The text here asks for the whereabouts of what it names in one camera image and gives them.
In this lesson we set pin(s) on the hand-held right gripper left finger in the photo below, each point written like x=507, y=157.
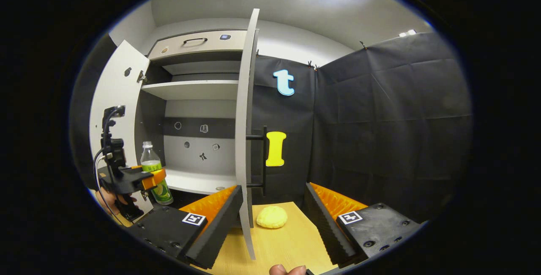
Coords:
x=215, y=228

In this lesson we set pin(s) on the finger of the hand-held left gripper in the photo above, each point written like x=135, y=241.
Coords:
x=146, y=180

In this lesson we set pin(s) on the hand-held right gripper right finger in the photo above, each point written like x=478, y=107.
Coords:
x=323, y=224

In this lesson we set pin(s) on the green label plastic bottle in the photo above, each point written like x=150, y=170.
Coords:
x=162, y=192

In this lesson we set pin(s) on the white and grey cabinet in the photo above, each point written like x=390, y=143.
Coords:
x=198, y=110

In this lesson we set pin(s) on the white cabinet door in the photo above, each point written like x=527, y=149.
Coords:
x=243, y=140
x=122, y=89

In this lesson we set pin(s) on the white cabinet shelf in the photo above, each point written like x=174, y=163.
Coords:
x=194, y=90
x=198, y=181

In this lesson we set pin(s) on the beige cabinet drawer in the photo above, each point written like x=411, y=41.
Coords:
x=198, y=47

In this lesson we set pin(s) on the yellow round sponge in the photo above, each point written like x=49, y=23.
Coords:
x=271, y=217

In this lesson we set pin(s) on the black backdrop cloth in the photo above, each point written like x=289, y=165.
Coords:
x=380, y=131

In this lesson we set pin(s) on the small ceiling light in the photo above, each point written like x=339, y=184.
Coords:
x=407, y=33

